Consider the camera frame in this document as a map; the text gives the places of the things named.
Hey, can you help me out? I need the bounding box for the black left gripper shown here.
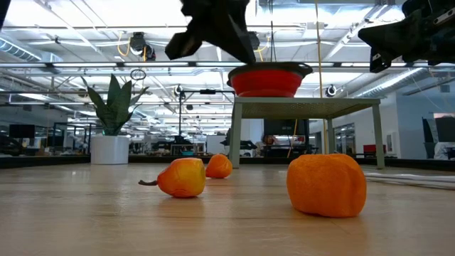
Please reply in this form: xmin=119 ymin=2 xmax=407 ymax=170
xmin=165 ymin=0 xmax=257 ymax=64

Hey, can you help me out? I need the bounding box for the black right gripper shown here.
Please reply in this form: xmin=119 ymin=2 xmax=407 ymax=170
xmin=358 ymin=14 xmax=455 ymax=74

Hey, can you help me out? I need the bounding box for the red collapsible colander grey rim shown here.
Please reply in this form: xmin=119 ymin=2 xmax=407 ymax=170
xmin=227 ymin=60 xmax=314 ymax=99

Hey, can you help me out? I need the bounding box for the small orange-yellow peach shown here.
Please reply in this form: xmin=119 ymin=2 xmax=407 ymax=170
xmin=205 ymin=154 xmax=234 ymax=180

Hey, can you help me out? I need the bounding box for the yellow-red pear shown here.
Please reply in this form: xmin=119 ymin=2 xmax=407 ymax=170
xmin=138 ymin=157 xmax=207 ymax=199

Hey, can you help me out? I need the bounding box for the orange fruit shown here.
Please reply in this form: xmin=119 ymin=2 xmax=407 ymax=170
xmin=286 ymin=153 xmax=368 ymax=219

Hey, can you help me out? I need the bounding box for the dark screen panel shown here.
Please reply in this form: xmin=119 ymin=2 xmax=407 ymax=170
xmin=422 ymin=114 xmax=455 ymax=161

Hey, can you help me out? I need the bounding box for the green perforated metal shelf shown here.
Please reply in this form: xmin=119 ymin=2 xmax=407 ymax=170
xmin=229 ymin=97 xmax=386 ymax=170

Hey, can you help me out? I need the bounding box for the red box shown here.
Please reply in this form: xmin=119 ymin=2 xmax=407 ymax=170
xmin=362 ymin=144 xmax=387 ymax=155

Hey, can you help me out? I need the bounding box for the black monitor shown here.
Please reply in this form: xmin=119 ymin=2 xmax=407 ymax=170
xmin=263 ymin=119 xmax=310 ymax=137
xmin=9 ymin=124 xmax=36 ymax=139

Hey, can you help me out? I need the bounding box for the person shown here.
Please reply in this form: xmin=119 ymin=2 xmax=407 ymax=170
xmin=261 ymin=134 xmax=282 ymax=157

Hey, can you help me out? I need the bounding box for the snake plant in white pot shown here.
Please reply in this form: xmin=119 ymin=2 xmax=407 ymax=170
xmin=80 ymin=73 xmax=150 ymax=166

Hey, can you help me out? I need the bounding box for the black metal frame rig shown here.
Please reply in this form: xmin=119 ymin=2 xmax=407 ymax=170
xmin=178 ymin=89 xmax=236 ymax=157

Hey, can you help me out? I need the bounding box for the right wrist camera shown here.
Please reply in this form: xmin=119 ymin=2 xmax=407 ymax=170
xmin=401 ymin=0 xmax=433 ymax=18

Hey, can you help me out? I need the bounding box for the black hanging cable ring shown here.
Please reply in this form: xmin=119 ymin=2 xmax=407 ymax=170
xmin=129 ymin=68 xmax=147 ymax=82

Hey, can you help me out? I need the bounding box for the black aluminium table frame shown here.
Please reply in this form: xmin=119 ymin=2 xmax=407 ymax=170
xmin=0 ymin=154 xmax=455 ymax=172

